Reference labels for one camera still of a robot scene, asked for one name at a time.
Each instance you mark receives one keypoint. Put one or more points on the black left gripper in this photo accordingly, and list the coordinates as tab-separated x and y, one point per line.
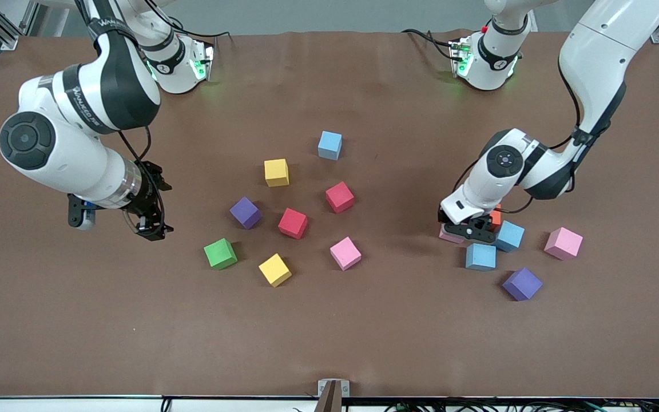
441	217

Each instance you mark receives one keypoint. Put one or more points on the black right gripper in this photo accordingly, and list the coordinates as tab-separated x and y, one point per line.
147	194

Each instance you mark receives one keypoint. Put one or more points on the pink foam cube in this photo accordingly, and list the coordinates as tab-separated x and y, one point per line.
448	236
563	242
345	252

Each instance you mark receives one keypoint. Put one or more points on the light blue foam cube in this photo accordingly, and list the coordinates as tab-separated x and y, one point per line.
480	257
509	236
329	144

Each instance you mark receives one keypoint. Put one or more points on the yellow foam cube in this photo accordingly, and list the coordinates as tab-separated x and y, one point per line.
276	171
274	269

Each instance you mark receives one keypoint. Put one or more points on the red foam cube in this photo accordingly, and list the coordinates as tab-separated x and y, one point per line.
339	196
293	222

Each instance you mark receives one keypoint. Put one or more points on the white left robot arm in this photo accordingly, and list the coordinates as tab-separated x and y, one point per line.
592	57

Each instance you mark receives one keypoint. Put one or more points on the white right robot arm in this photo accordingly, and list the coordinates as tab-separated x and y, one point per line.
60	154

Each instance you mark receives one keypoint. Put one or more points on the orange foam cube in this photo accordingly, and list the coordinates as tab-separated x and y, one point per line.
496	218

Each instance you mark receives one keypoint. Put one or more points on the purple foam cube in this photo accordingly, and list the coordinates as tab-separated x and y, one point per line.
522	283
245	212

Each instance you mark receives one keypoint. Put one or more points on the green foam cube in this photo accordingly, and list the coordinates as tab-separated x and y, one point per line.
219	253

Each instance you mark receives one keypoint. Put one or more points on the brown table mat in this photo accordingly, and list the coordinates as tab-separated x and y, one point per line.
135	320

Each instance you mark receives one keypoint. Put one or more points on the metal table edge bracket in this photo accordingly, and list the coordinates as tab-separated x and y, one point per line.
322	388

